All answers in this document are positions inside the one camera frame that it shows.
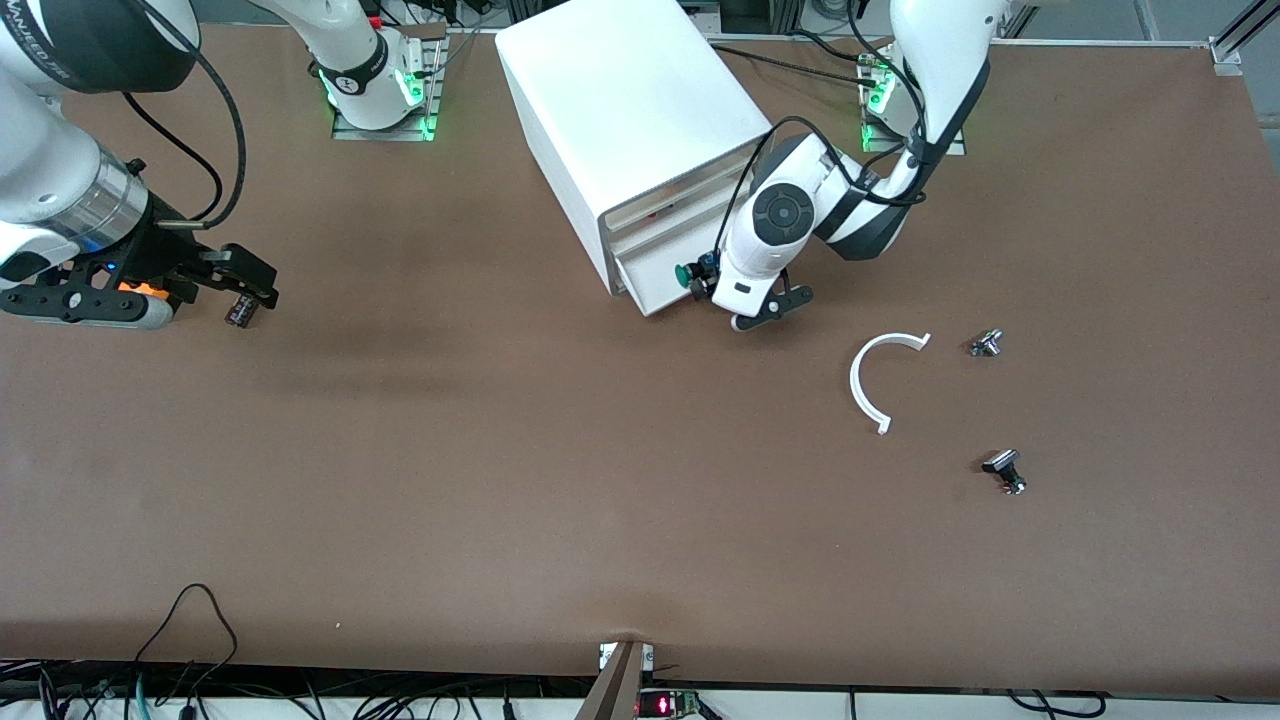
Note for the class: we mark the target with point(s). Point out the white plastic drawer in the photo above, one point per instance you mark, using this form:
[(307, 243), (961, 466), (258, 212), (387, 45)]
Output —
[(650, 232), (670, 200), (655, 288)]

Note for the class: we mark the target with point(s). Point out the green mushroom push button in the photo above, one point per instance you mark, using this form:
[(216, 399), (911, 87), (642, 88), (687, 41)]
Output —
[(687, 272)]

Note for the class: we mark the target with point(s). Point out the aluminium arm base plate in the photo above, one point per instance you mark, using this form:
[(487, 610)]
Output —
[(352, 130), (878, 143)]

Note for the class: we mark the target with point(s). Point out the small black electronic component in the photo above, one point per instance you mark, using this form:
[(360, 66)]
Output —
[(242, 312)]

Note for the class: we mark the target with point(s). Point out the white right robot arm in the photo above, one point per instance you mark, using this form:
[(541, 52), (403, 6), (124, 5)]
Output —
[(40, 160)]

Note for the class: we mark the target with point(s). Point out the circuit board with red display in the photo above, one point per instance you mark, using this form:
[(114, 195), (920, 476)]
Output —
[(665, 705)]

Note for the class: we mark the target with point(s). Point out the black square push button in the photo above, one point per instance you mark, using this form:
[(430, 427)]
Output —
[(1002, 464)]

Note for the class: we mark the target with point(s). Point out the silver corner bracket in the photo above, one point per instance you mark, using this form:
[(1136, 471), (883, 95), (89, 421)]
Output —
[(1222, 55)]

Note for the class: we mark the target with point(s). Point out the orange box with black end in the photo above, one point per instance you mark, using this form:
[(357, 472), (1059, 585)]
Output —
[(140, 290)]

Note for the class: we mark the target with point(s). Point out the white plastic arc piece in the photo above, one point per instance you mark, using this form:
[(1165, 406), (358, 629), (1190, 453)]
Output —
[(853, 383)]

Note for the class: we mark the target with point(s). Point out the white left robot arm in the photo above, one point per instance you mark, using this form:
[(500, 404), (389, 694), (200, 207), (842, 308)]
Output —
[(940, 50)]

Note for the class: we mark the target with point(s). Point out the small silver knob switch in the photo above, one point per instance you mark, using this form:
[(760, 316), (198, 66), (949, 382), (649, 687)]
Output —
[(986, 344)]

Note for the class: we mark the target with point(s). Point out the brown wedge-shaped post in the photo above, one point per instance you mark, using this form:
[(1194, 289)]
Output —
[(612, 690)]

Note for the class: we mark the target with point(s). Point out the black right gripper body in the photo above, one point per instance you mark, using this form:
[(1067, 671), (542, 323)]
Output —
[(168, 248)]

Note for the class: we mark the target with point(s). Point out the white drawer cabinet housing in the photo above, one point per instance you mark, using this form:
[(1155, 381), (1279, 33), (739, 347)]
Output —
[(620, 90)]

